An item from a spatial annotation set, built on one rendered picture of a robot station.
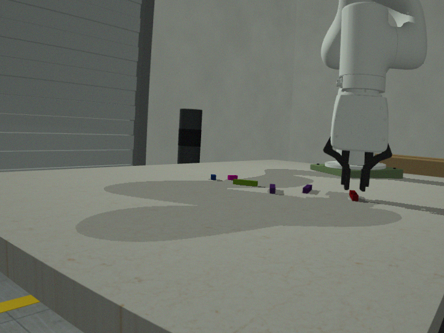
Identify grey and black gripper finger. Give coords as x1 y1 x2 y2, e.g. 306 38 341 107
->
360 144 392 192
323 136 351 190

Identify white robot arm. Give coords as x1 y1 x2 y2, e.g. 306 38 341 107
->
321 0 427 95

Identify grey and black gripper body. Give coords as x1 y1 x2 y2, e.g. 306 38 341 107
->
331 92 389 152

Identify lime green rod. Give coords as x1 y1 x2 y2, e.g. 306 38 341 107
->
233 179 258 186

